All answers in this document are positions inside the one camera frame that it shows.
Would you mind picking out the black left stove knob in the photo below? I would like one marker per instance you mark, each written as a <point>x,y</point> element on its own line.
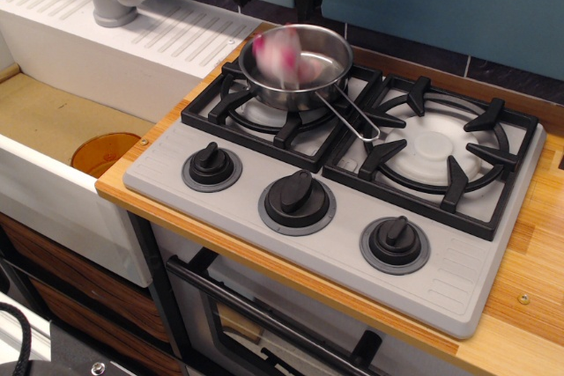
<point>211,169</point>

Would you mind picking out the stainless steel pan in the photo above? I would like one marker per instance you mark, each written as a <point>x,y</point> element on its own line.
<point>330,50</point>

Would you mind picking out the black middle stove knob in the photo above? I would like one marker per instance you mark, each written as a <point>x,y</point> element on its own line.
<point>297,205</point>

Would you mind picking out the black right burner grate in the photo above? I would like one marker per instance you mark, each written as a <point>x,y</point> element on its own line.
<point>455,160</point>

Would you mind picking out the black burner grate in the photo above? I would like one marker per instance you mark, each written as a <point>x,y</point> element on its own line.
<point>226,110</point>
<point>455,160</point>

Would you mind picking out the black right stove knob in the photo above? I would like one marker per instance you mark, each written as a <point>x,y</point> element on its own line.
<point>395,246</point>

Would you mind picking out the black stove knob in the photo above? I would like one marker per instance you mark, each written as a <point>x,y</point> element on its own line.
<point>297,205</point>
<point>395,246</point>
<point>211,169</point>

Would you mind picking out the toy oven door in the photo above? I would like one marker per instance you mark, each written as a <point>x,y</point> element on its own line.
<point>244,347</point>

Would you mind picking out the grey toy stove top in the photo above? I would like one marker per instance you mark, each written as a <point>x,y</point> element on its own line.
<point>449,293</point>

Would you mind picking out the pink stuffed pig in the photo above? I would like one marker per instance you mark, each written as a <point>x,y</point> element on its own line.
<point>279,58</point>

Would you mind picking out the black left burner grate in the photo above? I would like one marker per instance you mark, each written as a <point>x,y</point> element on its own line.
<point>226,110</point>

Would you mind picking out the black oven door handle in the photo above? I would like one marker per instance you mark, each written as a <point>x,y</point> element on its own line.
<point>357,363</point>

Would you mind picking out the white toy sink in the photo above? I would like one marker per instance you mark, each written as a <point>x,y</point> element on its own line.
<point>66,80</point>

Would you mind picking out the orange plastic bowl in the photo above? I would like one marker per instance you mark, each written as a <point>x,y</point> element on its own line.
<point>97,155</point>

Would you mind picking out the wooden drawer unit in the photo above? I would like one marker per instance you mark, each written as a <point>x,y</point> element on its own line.
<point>105,309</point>

